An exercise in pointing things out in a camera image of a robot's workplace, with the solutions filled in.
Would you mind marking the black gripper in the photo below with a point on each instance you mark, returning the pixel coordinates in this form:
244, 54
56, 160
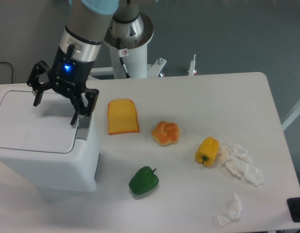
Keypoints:
71, 74

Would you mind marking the white trash can lid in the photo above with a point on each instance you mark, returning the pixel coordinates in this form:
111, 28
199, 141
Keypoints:
45, 128

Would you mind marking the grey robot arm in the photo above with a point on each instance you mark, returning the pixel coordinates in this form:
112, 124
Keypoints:
87, 25

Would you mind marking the white trash can body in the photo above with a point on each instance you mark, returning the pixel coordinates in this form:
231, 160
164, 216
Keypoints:
72, 171

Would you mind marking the orange toast slice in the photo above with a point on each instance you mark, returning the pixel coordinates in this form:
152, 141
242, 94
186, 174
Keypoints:
122, 117

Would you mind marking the knotted bread roll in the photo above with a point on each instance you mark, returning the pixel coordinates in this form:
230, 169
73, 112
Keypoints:
166, 133

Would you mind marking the green bell pepper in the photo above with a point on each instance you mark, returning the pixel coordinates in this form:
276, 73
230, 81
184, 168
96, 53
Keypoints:
143, 181

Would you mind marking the yellow bell pepper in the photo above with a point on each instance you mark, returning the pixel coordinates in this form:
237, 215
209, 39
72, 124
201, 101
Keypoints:
207, 152

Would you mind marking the large crumpled white tissue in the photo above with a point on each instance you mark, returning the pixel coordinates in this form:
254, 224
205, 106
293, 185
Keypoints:
238, 162

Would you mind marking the small crumpled white tissue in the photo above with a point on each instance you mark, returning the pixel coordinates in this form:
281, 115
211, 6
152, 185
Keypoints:
233, 212

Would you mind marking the black device at edge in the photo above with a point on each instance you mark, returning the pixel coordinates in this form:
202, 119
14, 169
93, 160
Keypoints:
294, 208

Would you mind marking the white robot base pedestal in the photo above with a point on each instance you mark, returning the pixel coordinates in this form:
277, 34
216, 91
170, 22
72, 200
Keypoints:
127, 38

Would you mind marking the white stand foot post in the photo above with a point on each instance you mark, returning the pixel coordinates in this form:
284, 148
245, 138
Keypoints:
192, 70

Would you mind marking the white frame leg right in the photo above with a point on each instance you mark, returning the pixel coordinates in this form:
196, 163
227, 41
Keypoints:
292, 115

